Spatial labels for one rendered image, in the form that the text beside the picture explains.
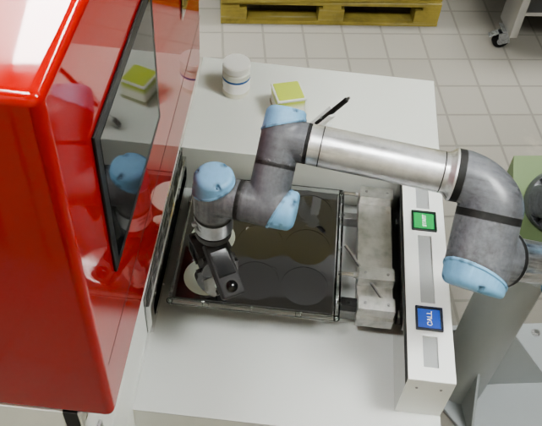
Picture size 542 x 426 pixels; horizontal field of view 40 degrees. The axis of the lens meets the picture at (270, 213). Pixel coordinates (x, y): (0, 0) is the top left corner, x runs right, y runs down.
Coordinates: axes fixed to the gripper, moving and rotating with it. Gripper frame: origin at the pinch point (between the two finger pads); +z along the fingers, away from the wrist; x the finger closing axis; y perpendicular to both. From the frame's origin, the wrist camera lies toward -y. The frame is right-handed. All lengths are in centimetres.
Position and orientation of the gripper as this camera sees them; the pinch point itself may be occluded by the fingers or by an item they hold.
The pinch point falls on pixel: (216, 294)
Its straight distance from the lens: 159.6
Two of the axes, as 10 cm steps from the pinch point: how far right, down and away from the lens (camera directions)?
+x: -9.1, 2.8, -3.1
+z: -0.6, 6.5, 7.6
